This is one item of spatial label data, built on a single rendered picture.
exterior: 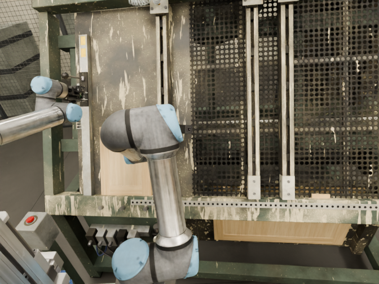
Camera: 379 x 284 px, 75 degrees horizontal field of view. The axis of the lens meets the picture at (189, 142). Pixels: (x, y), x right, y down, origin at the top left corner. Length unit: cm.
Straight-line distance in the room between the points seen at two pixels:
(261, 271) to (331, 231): 55
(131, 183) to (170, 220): 79
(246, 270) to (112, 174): 115
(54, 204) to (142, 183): 56
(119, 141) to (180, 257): 38
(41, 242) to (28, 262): 98
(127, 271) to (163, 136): 40
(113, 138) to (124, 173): 83
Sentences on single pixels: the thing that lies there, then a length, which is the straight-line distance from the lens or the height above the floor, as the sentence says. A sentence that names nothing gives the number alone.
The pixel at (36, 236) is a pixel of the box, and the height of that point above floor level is 88.
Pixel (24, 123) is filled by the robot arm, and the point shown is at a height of 157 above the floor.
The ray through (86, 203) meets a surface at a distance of 163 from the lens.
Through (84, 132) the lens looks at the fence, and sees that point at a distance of 159.
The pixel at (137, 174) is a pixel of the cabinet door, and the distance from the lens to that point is 149.
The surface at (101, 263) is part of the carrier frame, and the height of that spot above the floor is 18.
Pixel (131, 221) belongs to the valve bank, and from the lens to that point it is 155.
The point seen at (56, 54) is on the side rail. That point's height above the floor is 159.
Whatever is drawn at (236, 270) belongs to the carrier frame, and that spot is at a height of 18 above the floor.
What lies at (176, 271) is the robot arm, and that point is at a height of 122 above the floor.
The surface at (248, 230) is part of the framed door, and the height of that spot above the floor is 38.
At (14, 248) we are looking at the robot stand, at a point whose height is 154.
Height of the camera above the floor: 194
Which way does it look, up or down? 35 degrees down
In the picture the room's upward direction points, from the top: 7 degrees counter-clockwise
